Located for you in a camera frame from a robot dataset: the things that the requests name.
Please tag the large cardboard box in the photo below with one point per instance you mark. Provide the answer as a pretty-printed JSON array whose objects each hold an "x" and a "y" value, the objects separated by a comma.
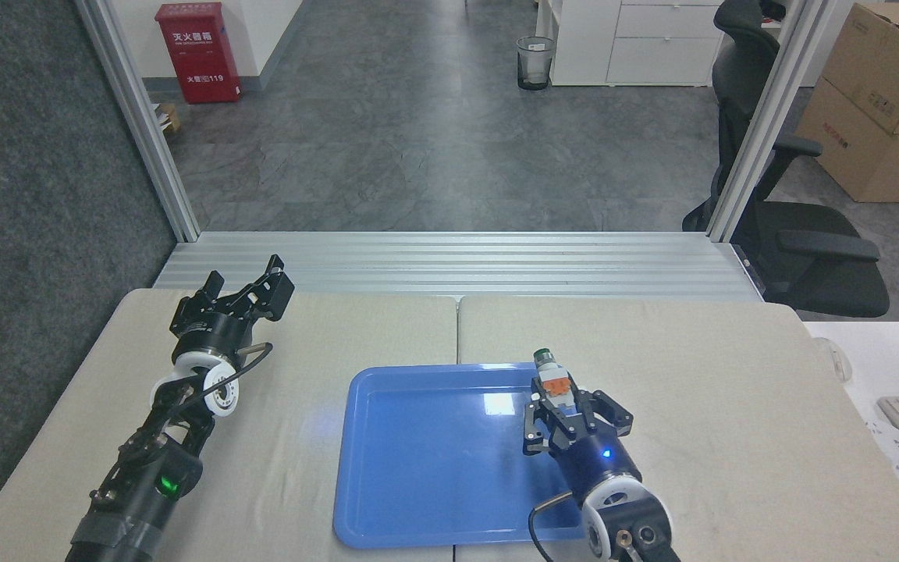
[
  {"x": 871, "y": 156},
  {"x": 886, "y": 62}
]

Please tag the white drawer cabinet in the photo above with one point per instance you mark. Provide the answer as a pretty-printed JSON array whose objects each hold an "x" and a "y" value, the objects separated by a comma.
[{"x": 629, "y": 43}]

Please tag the white computer mouse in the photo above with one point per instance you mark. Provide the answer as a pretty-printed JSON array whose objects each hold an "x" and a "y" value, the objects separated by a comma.
[{"x": 836, "y": 359}]

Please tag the grey orange switch part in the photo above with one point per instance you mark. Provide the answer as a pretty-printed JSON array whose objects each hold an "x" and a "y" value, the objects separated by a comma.
[{"x": 555, "y": 382}]

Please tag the silver aluminium post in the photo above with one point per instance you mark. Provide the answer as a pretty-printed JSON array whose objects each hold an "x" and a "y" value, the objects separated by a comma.
[
  {"x": 765, "y": 117},
  {"x": 141, "y": 117}
]

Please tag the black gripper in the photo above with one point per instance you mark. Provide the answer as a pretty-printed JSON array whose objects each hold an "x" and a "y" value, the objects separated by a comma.
[
  {"x": 214, "y": 332},
  {"x": 594, "y": 464}
]

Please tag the black mesh waste bin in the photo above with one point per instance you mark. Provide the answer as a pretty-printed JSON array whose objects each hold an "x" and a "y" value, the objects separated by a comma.
[{"x": 535, "y": 66}]

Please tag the red fire extinguisher box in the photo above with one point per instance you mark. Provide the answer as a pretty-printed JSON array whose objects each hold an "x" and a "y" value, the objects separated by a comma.
[{"x": 198, "y": 55}]

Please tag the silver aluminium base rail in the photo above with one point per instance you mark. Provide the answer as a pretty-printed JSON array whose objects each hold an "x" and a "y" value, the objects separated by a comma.
[{"x": 449, "y": 265}]

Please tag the white power strip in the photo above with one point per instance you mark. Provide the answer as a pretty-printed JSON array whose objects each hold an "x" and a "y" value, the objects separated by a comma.
[{"x": 894, "y": 457}]

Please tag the black office chair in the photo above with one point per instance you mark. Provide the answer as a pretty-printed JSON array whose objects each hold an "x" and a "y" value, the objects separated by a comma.
[{"x": 808, "y": 250}]

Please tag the blue plastic tray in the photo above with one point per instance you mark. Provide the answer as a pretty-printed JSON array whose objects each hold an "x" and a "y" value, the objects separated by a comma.
[{"x": 434, "y": 468}]

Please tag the small brown carton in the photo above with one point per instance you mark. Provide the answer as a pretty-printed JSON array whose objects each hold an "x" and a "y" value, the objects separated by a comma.
[{"x": 166, "y": 117}]

